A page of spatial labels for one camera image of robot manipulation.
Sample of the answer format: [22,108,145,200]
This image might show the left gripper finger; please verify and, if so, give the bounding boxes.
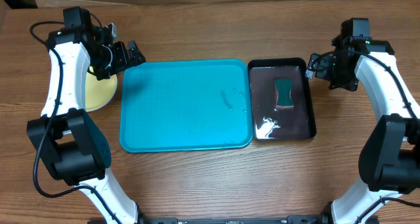
[114,41,130,68]
[128,41,146,66]

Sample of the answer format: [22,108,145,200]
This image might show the yellow plate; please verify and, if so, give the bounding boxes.
[85,73,118,112]

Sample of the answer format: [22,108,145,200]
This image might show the green orange sponge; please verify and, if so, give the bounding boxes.
[274,78,294,111]

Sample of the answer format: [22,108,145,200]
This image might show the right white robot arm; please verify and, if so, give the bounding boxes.
[308,38,419,223]

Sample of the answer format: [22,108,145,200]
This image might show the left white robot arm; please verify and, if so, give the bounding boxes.
[26,26,147,223]

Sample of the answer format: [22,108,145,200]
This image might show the teal plastic tray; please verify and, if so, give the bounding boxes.
[119,59,253,153]

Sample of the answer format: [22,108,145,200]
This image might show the black rectangular tray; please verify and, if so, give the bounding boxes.
[248,58,316,141]

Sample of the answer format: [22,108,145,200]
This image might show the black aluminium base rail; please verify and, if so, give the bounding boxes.
[146,215,318,224]

